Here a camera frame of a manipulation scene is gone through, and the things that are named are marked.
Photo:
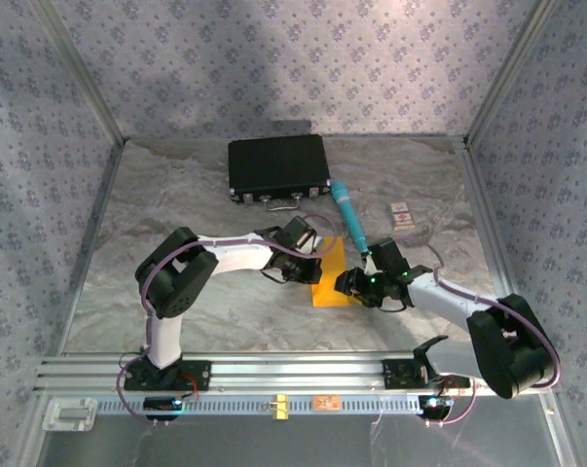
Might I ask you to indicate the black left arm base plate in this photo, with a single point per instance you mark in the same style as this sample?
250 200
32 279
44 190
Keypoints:
195 374

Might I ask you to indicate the yellow clip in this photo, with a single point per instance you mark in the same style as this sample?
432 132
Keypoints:
279 406

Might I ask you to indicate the black briefcase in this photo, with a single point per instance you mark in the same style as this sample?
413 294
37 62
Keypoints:
278 163

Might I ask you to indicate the orange paper sheet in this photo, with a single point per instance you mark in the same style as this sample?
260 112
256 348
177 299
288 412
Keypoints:
334 287

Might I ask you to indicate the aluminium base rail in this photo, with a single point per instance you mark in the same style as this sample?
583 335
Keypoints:
298 372

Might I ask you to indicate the small printed card box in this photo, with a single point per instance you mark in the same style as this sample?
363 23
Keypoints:
402 216

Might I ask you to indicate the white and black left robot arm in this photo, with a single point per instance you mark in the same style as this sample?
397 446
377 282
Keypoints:
239 253

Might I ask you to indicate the orange label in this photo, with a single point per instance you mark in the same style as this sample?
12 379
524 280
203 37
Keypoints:
327 402

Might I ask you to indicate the aluminium frame post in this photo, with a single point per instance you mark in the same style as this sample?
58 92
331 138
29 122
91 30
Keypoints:
507 73

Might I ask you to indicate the right controller board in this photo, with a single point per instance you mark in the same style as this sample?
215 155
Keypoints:
434 405

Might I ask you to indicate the white plastic bracket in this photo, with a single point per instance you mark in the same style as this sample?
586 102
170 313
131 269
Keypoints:
69 414

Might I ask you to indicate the aluminium side rail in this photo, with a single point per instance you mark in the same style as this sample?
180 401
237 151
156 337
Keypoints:
487 219
92 243

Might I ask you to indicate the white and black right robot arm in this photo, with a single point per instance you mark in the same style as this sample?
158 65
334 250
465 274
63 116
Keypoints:
444 299

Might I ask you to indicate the left controller board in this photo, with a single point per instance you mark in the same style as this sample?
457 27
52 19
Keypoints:
164 404

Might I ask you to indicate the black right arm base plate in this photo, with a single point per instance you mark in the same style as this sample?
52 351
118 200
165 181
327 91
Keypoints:
400 374

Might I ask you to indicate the controller board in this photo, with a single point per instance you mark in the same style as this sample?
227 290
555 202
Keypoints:
164 404
434 405

